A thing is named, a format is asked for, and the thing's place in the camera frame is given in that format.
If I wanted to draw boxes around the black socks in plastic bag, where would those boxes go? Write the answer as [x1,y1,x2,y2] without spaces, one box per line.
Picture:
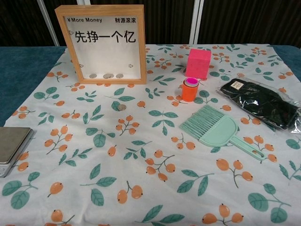
[216,74,301,136]

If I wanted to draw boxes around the pink foam cube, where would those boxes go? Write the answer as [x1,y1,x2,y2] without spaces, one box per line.
[185,48,212,81]

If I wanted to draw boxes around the floral print tablecloth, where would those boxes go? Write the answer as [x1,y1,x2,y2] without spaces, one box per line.
[0,43,301,226]

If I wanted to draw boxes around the white partition post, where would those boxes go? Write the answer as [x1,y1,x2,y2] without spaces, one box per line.
[189,0,204,45]
[37,0,60,47]

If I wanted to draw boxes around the mint green brush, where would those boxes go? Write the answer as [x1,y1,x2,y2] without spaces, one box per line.
[179,104,227,139]

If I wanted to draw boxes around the silver digital scale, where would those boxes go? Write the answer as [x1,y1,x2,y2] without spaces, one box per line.
[0,127,36,178]

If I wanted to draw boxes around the orange nested cup stack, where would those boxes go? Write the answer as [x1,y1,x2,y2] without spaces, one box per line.
[181,77,200,103]

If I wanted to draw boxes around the wooden frame money box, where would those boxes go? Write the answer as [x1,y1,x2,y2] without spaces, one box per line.
[55,4,148,85]

